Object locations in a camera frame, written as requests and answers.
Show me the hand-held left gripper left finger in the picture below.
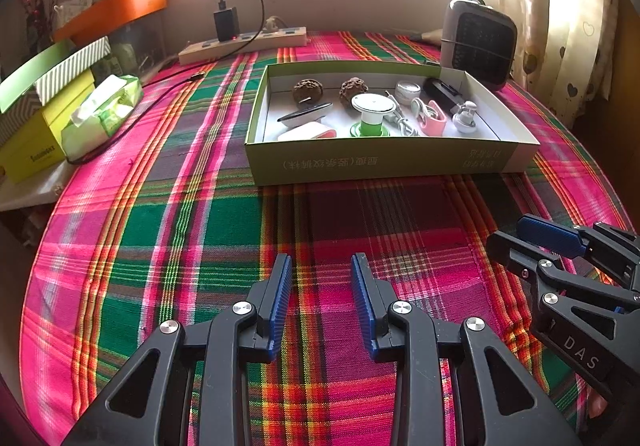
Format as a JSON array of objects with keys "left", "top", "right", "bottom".
[{"left": 62, "top": 253, "right": 293, "bottom": 446}]

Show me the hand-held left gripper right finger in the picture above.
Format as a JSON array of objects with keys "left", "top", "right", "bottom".
[{"left": 350, "top": 253, "right": 583, "bottom": 446}]

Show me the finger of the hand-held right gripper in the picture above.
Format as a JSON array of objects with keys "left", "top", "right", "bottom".
[
  {"left": 486, "top": 230, "right": 640, "bottom": 384},
  {"left": 517, "top": 215, "right": 640, "bottom": 292}
]

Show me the green and white cardboard box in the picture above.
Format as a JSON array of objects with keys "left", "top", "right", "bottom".
[{"left": 244, "top": 63, "right": 542, "bottom": 187}]

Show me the pink green clip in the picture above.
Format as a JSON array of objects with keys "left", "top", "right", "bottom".
[{"left": 411, "top": 97, "right": 448, "bottom": 137}]

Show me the white cable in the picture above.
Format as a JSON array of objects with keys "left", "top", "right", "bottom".
[{"left": 385, "top": 90, "right": 420, "bottom": 138}]

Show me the pink and white case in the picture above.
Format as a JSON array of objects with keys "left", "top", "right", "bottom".
[{"left": 277, "top": 122, "right": 336, "bottom": 142}]

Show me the small white round jar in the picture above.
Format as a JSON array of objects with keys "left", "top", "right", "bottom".
[{"left": 395, "top": 80, "right": 422, "bottom": 102}]

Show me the black white oval gadget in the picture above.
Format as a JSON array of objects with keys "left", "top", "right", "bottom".
[{"left": 277, "top": 102, "right": 333, "bottom": 124}]

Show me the white and green spool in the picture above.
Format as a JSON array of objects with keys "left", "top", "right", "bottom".
[{"left": 350, "top": 93, "right": 396, "bottom": 138}]

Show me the brown walnut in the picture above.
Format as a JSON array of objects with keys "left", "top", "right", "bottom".
[
  {"left": 292, "top": 78, "right": 326, "bottom": 104},
  {"left": 339, "top": 77, "right": 370, "bottom": 102}
]

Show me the plaid tablecloth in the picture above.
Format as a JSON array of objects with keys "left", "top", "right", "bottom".
[{"left": 20, "top": 28, "right": 631, "bottom": 446}]

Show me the grey desktop heater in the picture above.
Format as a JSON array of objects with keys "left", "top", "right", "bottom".
[{"left": 439, "top": 0, "right": 518, "bottom": 93}]

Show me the heart print curtain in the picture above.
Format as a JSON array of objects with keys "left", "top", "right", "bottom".
[{"left": 515, "top": 0, "right": 626, "bottom": 127}]

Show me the beige cone-shaped object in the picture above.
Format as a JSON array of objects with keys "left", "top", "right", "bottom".
[{"left": 410, "top": 28, "right": 443, "bottom": 47}]

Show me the green tissue pack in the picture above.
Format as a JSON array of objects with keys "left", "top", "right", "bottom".
[{"left": 61, "top": 74, "right": 144, "bottom": 157}]

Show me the beige power strip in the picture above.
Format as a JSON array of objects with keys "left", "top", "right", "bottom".
[{"left": 178, "top": 26, "right": 308, "bottom": 66}]

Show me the white side table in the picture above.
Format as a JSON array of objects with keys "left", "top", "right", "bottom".
[{"left": 0, "top": 158, "right": 71, "bottom": 212}]

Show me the black charger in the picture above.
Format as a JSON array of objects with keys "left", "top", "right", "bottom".
[{"left": 214, "top": 8, "right": 239, "bottom": 42}]

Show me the yellow-green box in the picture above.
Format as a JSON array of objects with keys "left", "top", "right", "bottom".
[{"left": 0, "top": 71, "right": 96, "bottom": 184}]

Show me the glass tank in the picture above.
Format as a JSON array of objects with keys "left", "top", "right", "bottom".
[{"left": 107, "top": 8, "right": 168, "bottom": 77}]

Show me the grey patterned box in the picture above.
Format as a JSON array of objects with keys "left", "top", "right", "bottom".
[{"left": 0, "top": 91, "right": 43, "bottom": 147}]

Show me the green flat lid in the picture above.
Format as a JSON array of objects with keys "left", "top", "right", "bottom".
[{"left": 0, "top": 40, "right": 76, "bottom": 114}]

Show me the black charger cable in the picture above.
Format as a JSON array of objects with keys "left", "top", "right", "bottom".
[{"left": 65, "top": 0, "right": 264, "bottom": 164}]

